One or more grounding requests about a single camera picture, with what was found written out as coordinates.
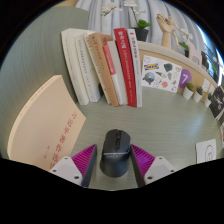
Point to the white wall socket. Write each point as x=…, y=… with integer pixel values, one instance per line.
x=205, y=85

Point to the small plant in white pot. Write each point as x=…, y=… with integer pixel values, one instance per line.
x=187, y=94
x=207, y=102
x=197, y=97

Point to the pink horse figure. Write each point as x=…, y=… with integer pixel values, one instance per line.
x=194, y=53

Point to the white printed mouse pad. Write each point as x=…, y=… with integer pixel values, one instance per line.
x=206, y=151

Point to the wooden hand model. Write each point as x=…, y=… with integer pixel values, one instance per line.
x=166, y=30

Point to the black horse figure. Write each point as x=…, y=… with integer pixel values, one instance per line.
x=204, y=60

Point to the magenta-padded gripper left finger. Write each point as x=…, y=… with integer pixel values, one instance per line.
x=83, y=161

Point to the beige paperback book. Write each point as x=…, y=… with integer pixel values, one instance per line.
x=46, y=123

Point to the light wooden shelf ledge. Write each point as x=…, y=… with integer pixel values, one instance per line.
x=156, y=50

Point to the grey curtain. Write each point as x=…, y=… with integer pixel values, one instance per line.
x=100, y=20

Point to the thin white book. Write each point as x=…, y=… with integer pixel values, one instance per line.
x=87, y=73

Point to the thick white book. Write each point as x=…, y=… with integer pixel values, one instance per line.
x=71, y=66

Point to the red spine book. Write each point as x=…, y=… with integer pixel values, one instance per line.
x=126, y=63

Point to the dark grey computer mouse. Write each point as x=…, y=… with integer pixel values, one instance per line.
x=115, y=156

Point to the black cover book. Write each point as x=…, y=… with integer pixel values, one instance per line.
x=218, y=101

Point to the slim red and white book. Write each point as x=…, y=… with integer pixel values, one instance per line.
x=110, y=63

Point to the tan brown book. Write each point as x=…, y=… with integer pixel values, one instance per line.
x=99, y=60

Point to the white sticker sheet card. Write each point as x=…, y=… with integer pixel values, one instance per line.
x=160, y=75

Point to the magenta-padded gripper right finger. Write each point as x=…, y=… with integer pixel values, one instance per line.
x=145, y=161

